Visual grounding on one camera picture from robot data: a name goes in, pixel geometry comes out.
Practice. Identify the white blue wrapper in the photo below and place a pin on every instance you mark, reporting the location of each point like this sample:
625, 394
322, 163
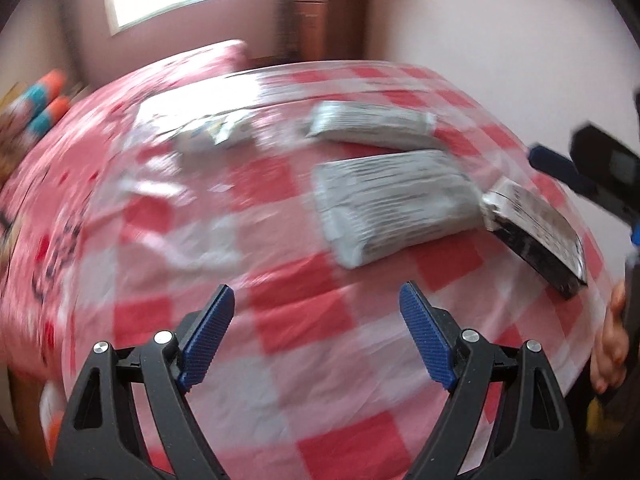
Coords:
210, 132

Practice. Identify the large silver packet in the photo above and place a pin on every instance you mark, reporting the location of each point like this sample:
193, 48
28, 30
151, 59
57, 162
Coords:
395, 205

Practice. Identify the red white checkered tablecloth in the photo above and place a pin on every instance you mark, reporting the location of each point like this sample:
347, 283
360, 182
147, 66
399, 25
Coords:
310, 310

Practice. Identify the gold floral pillow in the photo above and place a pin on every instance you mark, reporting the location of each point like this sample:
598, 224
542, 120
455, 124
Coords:
12, 150

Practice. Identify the slim silver packet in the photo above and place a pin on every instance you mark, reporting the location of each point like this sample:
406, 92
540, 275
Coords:
370, 122

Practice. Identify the brown wooden cabinet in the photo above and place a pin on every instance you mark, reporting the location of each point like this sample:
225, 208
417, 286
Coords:
330, 20

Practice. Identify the person's right hand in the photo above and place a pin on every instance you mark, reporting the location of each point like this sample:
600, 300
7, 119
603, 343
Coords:
610, 350

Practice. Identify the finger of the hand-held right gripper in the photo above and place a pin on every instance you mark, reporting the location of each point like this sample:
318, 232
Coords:
560, 165

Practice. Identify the black silver packet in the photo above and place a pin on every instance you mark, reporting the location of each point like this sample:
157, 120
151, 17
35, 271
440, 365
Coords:
540, 235

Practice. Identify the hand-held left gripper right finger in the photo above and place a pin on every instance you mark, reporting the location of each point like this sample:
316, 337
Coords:
427, 340

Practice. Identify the rolled colourful quilt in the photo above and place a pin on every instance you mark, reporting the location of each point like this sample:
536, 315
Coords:
42, 87
50, 115

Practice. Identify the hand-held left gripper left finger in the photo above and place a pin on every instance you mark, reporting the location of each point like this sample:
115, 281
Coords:
210, 340

